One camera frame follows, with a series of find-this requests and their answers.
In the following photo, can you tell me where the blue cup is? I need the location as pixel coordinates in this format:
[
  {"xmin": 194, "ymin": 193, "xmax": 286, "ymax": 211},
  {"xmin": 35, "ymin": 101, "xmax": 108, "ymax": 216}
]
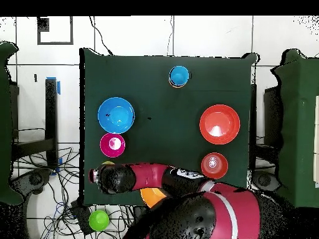
[{"xmin": 168, "ymin": 65, "xmax": 190, "ymax": 87}]

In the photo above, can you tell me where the pink bowl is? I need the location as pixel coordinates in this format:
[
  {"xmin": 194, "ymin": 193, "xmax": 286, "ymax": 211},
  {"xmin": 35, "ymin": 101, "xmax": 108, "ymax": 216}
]
[{"xmin": 100, "ymin": 133, "xmax": 126, "ymax": 158}]

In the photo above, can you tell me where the green cup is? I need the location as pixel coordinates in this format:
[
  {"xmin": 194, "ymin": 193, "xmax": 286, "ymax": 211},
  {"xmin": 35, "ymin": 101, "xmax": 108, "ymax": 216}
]
[{"xmin": 88, "ymin": 210, "xmax": 110, "ymax": 232}]

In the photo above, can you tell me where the black stand base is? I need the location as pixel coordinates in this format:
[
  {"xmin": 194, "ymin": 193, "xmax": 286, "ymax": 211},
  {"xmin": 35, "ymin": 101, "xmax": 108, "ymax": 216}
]
[{"xmin": 11, "ymin": 168, "xmax": 53, "ymax": 197}]

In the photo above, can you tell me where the large yellow bowl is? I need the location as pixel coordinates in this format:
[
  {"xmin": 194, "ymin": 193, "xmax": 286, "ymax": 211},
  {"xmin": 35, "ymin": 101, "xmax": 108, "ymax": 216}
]
[{"xmin": 140, "ymin": 187, "xmax": 167, "ymax": 209}]

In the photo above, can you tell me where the large blue bowl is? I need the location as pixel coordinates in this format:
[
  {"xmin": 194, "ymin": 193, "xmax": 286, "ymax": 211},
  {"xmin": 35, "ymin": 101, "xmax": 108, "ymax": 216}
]
[{"xmin": 97, "ymin": 96, "xmax": 136, "ymax": 134}]

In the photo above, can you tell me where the dark green table cloth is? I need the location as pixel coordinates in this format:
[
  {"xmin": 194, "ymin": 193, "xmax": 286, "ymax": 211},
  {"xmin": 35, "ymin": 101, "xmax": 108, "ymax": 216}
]
[{"xmin": 79, "ymin": 47, "xmax": 259, "ymax": 207}]

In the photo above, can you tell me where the blue tape strip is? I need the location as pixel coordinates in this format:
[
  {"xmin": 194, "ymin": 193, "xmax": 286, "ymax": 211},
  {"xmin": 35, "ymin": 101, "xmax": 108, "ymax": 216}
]
[{"xmin": 46, "ymin": 76, "xmax": 61, "ymax": 96}]

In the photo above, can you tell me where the neighbouring green table cloth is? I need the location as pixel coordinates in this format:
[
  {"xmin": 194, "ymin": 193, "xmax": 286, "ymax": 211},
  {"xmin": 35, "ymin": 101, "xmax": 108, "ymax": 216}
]
[
  {"xmin": 270, "ymin": 48, "xmax": 319, "ymax": 209},
  {"xmin": 0, "ymin": 42, "xmax": 24, "ymax": 206}
]

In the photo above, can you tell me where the small orange bowl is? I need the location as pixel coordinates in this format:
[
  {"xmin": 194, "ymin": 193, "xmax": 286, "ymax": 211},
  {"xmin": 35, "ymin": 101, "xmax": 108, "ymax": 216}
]
[{"xmin": 201, "ymin": 152, "xmax": 229, "ymax": 180}]

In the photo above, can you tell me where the large shallow orange bowl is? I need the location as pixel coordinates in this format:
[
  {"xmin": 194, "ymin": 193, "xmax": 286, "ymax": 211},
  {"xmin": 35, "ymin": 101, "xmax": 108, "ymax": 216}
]
[{"xmin": 199, "ymin": 104, "xmax": 241, "ymax": 146}]

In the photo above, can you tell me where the black square floor marker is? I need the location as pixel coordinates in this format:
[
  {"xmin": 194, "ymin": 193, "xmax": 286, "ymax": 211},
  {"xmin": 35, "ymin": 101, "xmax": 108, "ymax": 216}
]
[{"xmin": 37, "ymin": 16, "xmax": 74, "ymax": 45}]

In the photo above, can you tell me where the grey stand base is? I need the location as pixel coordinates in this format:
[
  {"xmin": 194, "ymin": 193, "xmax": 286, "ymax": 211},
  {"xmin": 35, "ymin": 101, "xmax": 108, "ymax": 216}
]
[{"xmin": 251, "ymin": 170, "xmax": 281, "ymax": 192}]

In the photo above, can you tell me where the black table frame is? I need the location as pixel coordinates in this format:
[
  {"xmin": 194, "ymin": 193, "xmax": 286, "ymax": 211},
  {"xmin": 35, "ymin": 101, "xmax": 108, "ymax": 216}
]
[{"xmin": 9, "ymin": 78, "xmax": 59, "ymax": 170}]

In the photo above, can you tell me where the thin black floor cable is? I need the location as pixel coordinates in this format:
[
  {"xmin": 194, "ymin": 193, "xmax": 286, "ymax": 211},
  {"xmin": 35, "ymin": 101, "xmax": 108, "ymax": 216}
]
[{"xmin": 88, "ymin": 16, "xmax": 113, "ymax": 56}]

